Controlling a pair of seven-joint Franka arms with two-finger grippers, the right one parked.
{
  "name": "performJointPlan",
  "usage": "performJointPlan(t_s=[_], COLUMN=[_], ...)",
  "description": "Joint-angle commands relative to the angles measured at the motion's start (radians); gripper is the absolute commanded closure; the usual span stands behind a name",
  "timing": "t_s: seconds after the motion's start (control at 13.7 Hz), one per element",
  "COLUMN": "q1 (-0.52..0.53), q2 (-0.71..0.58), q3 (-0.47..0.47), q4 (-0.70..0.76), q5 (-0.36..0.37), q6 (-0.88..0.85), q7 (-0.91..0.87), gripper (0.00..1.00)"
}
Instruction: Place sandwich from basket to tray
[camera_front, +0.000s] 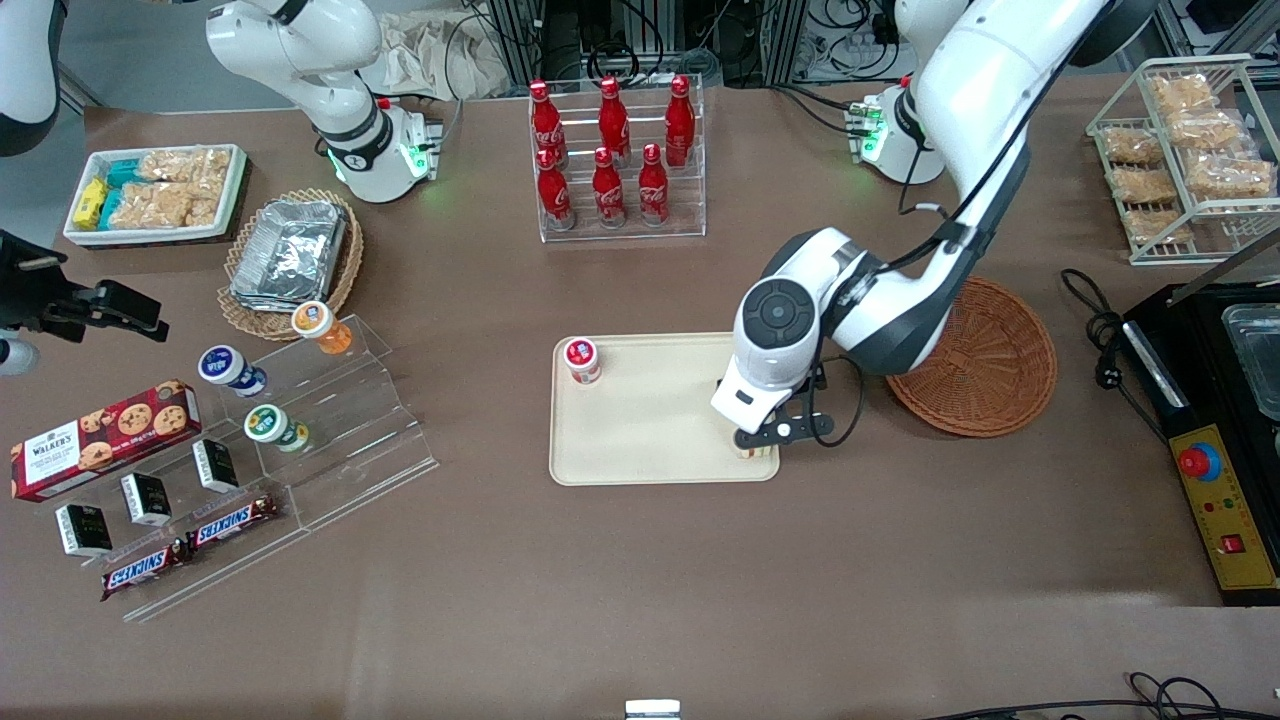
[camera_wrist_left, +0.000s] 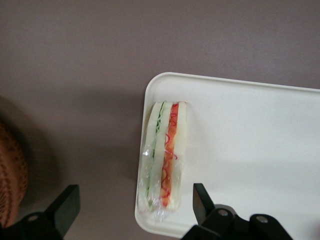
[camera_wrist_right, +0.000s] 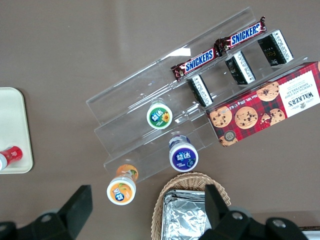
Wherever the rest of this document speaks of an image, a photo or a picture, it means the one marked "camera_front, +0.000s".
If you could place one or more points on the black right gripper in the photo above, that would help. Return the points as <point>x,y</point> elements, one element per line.
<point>38,296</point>

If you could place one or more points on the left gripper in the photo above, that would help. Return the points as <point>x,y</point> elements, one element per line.
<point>719,383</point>

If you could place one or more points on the triangular sandwich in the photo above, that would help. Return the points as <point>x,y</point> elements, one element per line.
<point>756,453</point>

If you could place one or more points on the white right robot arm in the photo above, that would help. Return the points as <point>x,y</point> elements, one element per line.
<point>350,150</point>

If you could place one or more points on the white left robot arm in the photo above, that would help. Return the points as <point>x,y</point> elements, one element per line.
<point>985,100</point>

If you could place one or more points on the beige plastic tray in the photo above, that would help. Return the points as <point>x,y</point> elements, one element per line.
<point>650,430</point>

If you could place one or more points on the light wicker basket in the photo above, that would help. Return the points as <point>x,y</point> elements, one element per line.
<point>250,322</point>

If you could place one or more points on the white rectangular snack tray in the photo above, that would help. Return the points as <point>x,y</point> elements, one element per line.
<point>235,190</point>

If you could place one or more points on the brown wicker basket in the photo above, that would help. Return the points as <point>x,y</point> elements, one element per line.
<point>990,370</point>

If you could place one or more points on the teal snack pack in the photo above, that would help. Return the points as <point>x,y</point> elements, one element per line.
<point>122,173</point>
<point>110,208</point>

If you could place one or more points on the blue lid yogurt cup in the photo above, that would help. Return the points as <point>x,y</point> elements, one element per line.
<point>225,366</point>

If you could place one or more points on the yellow snack pack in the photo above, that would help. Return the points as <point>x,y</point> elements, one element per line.
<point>90,203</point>

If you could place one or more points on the red Walkers cookie box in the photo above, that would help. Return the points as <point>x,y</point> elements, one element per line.
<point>100,440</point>

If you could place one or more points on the small black box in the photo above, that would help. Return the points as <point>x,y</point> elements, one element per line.
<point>216,465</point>
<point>84,530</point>
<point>147,498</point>

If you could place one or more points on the red lid yogurt cup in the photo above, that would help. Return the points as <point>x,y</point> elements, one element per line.
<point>582,358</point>

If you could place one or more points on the aluminium foil container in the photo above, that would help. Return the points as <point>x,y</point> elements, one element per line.
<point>290,250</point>

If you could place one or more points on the green lid yogurt cup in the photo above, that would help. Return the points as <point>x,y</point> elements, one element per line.
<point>270,425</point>

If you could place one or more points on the clear acrylic bottle rack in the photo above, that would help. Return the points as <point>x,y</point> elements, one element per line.
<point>690,215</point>

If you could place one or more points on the orange lid yogurt cup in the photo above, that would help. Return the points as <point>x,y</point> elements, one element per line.
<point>318,322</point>

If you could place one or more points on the red cola bottle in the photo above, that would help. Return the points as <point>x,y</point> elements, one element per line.
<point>608,195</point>
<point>545,115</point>
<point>653,190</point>
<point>613,120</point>
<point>680,125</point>
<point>555,195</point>

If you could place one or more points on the Snickers chocolate bar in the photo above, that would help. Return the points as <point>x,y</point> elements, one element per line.
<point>145,570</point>
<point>232,522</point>

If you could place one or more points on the clear acrylic stepped display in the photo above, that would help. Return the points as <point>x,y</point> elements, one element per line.
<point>360,440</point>

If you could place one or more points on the beige cloth bag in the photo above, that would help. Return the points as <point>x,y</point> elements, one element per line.
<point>430,55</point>

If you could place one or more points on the bagged rice cracker pack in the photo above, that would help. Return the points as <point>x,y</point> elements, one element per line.
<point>1230,178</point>
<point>1140,185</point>
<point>1182,92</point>
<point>1130,145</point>
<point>1208,130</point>
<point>1155,225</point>

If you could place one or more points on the black appliance with glass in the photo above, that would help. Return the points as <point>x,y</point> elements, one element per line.
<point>1200,340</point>

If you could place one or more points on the yellow emergency stop box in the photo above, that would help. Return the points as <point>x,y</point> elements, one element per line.
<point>1225,520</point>

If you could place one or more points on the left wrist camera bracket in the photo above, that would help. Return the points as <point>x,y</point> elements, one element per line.
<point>790,428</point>

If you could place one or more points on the aluminium frame rack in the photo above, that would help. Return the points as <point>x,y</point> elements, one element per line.
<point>540,40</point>
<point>800,40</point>

